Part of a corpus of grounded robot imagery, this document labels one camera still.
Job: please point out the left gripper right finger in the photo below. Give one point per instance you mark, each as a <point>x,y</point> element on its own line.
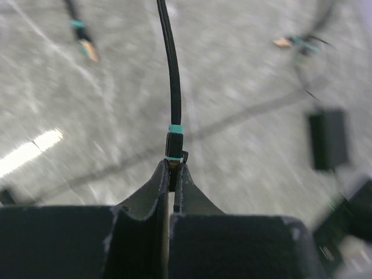
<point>207,243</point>

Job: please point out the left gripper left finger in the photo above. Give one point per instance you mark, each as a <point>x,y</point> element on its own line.
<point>122,241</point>

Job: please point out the black power adapter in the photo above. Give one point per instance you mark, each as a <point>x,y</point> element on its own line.
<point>328,138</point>

